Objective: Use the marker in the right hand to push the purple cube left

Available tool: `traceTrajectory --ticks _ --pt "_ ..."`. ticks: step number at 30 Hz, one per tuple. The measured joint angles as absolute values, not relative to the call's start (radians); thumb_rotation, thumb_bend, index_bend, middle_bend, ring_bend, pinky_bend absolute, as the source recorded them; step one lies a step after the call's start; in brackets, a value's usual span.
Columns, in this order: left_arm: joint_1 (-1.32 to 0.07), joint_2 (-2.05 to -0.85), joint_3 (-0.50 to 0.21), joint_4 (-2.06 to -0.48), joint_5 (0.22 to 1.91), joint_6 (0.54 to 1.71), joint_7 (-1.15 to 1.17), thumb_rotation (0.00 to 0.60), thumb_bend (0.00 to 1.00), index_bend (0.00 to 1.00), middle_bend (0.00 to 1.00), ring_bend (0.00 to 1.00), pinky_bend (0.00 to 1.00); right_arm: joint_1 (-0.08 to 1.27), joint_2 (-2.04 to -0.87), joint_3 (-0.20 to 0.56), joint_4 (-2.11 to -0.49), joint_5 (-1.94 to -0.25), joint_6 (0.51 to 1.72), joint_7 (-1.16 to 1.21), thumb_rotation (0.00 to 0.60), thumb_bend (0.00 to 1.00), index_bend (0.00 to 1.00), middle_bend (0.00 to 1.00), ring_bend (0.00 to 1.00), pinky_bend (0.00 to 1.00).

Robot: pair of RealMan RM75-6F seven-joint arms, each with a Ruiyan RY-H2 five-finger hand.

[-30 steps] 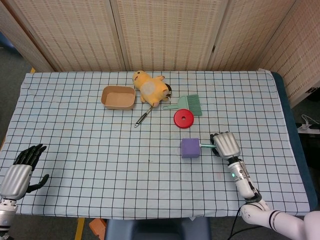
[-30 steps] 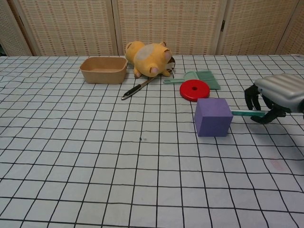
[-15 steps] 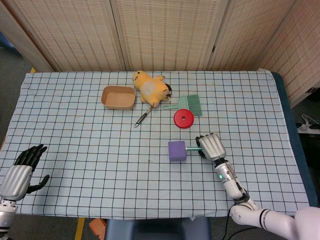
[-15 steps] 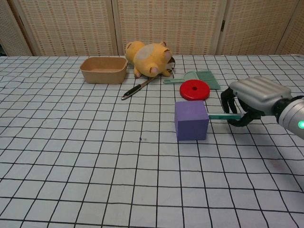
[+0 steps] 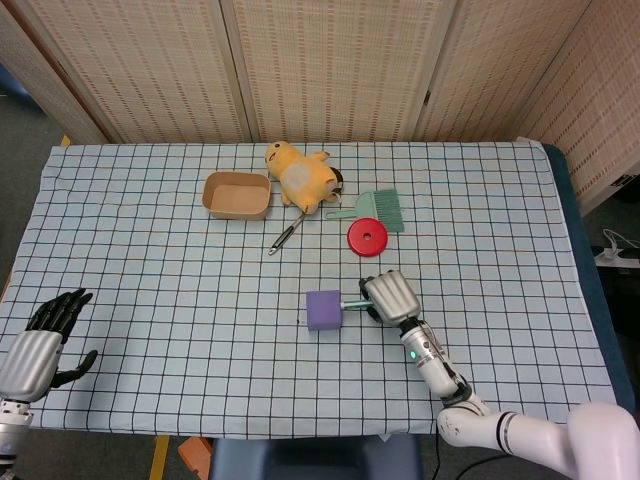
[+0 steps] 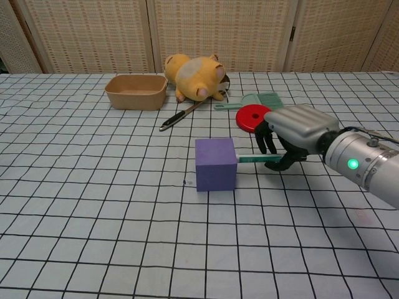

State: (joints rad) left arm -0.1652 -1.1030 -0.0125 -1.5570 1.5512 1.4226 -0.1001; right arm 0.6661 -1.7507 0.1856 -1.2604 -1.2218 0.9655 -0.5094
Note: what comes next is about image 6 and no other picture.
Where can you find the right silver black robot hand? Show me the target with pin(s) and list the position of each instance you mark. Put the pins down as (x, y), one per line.
(299, 124)

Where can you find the green white marker pen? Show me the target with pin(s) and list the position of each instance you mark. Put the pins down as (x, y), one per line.
(257, 159)

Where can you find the purple foam cube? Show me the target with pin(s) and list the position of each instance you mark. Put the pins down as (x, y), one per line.
(215, 168)

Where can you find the green plastic hand brush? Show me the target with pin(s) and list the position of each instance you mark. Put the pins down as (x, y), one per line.
(270, 99)

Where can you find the red disc with hole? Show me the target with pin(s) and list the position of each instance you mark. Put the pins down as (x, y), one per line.
(249, 120)

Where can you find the green plastic dustpan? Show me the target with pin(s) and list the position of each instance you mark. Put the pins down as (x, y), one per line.
(241, 103)

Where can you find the yellow plush toy animal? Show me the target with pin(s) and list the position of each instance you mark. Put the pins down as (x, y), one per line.
(196, 78)

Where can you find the beige woven folding screen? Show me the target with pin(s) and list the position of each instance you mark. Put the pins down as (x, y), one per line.
(218, 34)

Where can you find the tan paper food box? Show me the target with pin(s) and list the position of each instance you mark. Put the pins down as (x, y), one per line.
(137, 97)

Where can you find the white black grid tablecloth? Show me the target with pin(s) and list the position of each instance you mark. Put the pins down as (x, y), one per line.
(124, 218)

